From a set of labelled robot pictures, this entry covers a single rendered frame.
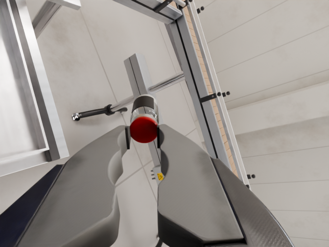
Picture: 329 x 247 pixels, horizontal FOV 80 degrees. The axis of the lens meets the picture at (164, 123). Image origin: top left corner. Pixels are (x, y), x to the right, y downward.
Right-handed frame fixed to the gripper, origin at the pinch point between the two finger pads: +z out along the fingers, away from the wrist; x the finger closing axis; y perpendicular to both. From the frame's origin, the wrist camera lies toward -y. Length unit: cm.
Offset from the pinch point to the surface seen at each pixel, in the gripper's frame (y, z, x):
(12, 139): 13.6, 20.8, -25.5
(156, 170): 78, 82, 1
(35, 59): 1.9, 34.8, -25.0
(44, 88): 7.5, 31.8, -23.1
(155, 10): -8, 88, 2
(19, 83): 5.3, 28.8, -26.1
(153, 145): 67, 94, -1
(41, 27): -2, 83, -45
